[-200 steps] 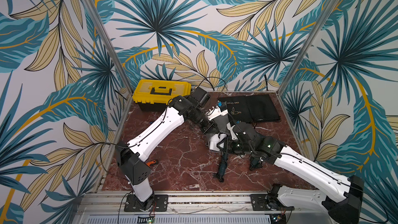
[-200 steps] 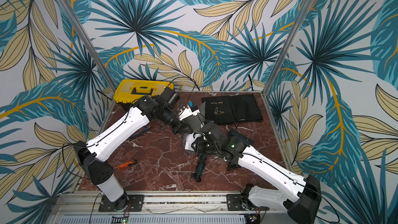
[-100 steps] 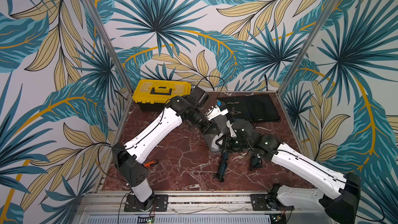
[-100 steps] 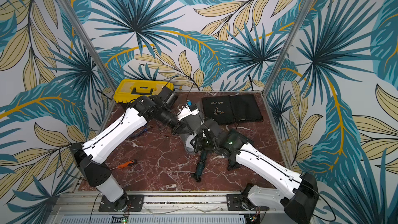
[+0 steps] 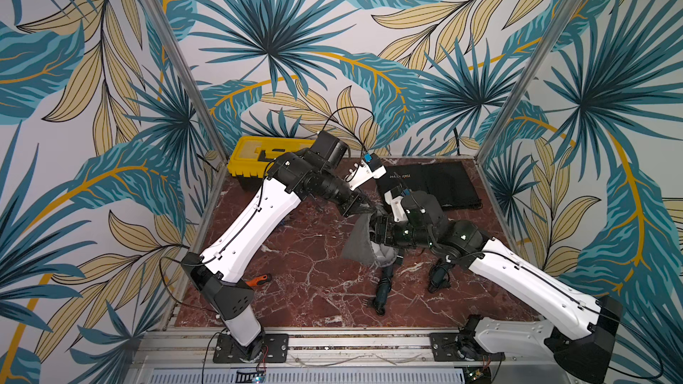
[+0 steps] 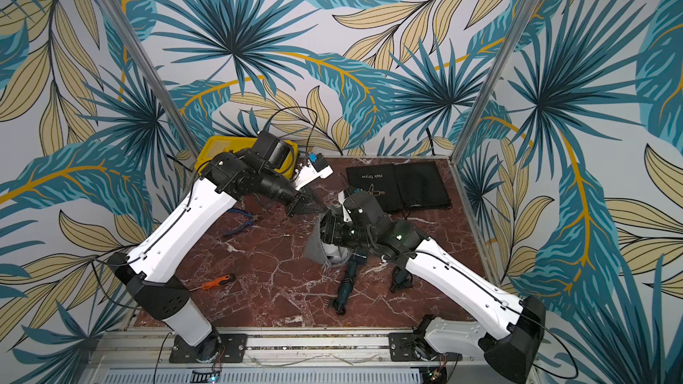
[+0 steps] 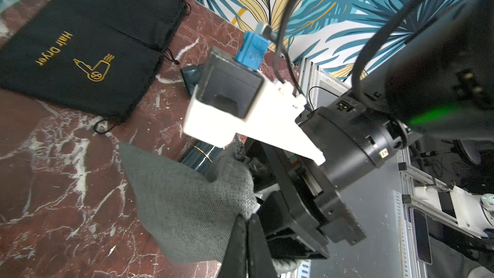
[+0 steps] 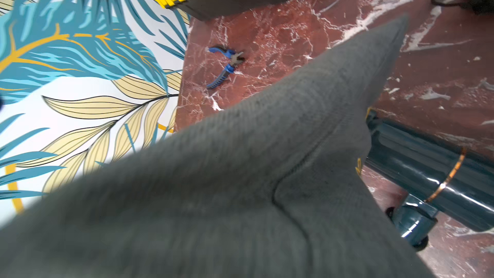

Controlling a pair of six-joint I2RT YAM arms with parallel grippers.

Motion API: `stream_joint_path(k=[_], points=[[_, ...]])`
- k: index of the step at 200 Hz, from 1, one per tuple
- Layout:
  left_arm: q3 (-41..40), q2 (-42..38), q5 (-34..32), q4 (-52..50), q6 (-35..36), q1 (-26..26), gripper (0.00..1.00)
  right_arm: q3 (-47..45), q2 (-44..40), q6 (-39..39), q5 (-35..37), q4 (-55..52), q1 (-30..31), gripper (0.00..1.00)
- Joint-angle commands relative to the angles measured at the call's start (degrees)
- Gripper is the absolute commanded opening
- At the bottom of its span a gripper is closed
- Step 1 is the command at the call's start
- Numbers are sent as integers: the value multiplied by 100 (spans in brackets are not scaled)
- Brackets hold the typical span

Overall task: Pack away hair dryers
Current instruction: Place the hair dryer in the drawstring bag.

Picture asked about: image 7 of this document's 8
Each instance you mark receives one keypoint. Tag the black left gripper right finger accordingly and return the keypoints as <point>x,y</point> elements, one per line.
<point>260,262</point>

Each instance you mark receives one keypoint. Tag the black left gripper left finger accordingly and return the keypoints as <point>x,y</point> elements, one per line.
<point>234,261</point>

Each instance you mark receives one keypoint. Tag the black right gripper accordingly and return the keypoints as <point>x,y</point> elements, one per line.
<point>301,212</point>

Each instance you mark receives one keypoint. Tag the grey fabric drawstring pouch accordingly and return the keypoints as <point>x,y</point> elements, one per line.
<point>190,215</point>

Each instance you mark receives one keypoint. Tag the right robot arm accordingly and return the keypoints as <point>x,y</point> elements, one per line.
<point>440,84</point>

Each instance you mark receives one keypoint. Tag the dark green hair dryer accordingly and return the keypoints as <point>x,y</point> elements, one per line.
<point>202,155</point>

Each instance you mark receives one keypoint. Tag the black hair dryer bag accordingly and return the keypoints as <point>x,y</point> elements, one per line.
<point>96,56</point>

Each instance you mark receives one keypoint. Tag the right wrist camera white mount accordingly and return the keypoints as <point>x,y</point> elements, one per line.
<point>240,99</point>

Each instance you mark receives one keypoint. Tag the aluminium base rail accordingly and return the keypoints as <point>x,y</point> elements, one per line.
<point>384,203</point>

